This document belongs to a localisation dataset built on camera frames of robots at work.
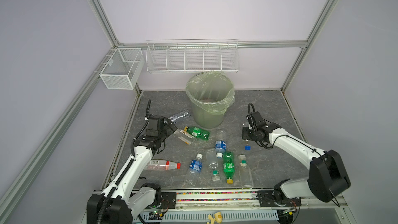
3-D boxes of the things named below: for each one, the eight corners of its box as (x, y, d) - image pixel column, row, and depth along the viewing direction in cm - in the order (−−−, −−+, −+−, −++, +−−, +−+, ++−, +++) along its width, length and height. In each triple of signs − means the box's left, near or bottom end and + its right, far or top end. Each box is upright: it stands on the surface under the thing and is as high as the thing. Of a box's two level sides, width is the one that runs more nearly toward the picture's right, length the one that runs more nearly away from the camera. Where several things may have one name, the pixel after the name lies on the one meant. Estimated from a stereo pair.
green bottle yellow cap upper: (183, 135, 98) (182, 131, 93) (186, 128, 101) (185, 124, 97) (207, 141, 95) (208, 137, 91) (210, 133, 98) (210, 129, 94)
